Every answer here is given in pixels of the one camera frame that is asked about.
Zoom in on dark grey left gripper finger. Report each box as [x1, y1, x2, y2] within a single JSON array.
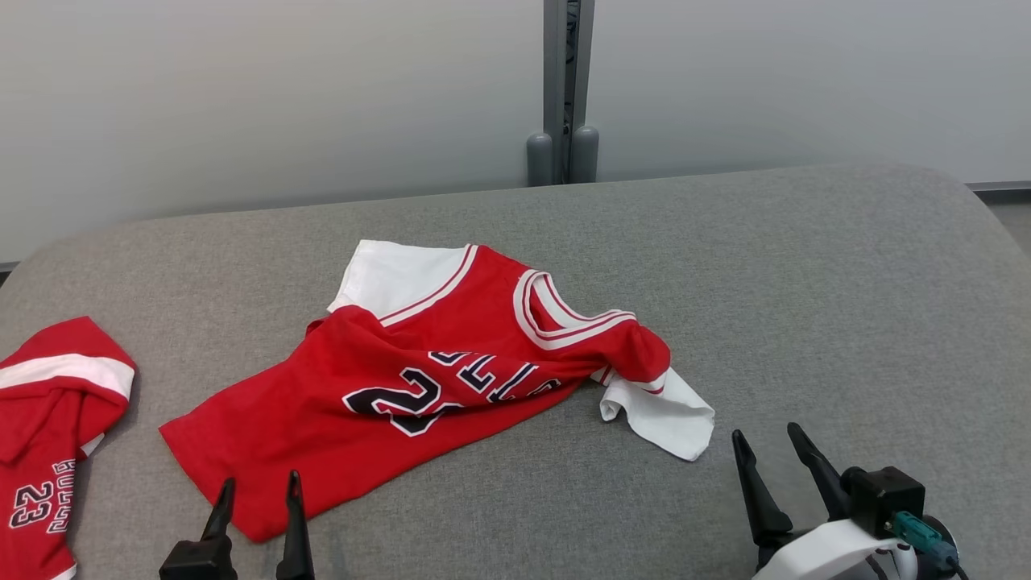
[[276, 470, 315, 580], [159, 478, 238, 580]]

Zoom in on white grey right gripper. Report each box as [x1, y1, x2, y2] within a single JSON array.
[[731, 423, 919, 580]]

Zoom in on red white basketball shorts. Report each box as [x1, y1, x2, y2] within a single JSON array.
[[0, 317, 137, 580]]

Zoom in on red white basketball jersey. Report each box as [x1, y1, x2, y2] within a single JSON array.
[[159, 239, 716, 544]]

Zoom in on grey wall baseboard strip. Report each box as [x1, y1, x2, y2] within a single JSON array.
[[967, 181, 1031, 202]]

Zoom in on grey rounded post cap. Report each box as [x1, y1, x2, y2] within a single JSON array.
[[570, 125, 600, 184], [527, 132, 554, 188]]

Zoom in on grey partition post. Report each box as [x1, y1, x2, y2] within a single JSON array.
[[544, 0, 597, 184]]

